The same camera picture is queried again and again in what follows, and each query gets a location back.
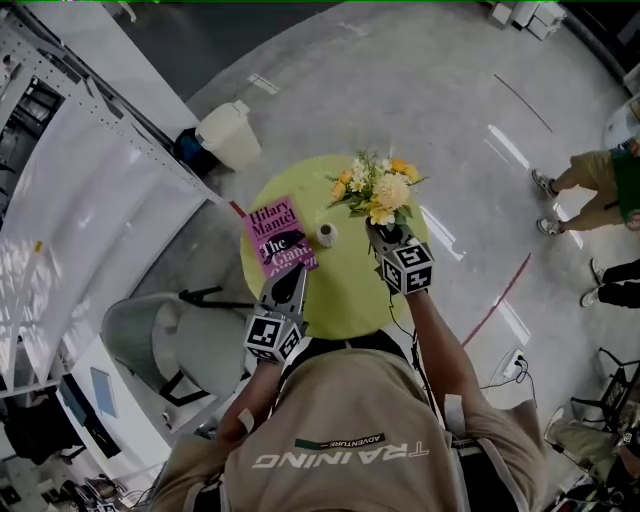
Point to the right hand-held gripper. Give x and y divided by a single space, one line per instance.
407 267

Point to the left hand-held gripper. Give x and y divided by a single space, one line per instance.
272 335

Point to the yellow flowers bunch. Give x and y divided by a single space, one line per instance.
390 192

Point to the white vase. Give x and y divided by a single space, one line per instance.
326 236

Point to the white patch on left arm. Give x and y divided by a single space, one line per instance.
246 421

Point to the person's right forearm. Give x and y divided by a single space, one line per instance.
440 350

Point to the person's left forearm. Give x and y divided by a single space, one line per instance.
252 395

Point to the round table with green cloth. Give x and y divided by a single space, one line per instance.
345 280

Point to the pink book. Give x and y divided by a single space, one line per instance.
270 225

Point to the grey-green chair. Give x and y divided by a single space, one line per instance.
200 345

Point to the person's beige shirt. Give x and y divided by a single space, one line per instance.
340 440

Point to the cream plastic bin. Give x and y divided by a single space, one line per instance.
227 135

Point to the dark blue bag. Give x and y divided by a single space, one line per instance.
192 150

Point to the white power strip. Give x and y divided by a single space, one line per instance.
513 364

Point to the white desk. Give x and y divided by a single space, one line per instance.
135 430

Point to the light blue notebook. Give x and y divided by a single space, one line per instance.
103 392

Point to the white metal shelving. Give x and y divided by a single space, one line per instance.
100 190

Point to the black flat device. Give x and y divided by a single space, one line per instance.
85 420

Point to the white slotted crate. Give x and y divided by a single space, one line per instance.
620 122

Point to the white stacked boxes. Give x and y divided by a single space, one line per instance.
540 17

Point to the black metal stool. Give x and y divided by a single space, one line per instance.
612 390

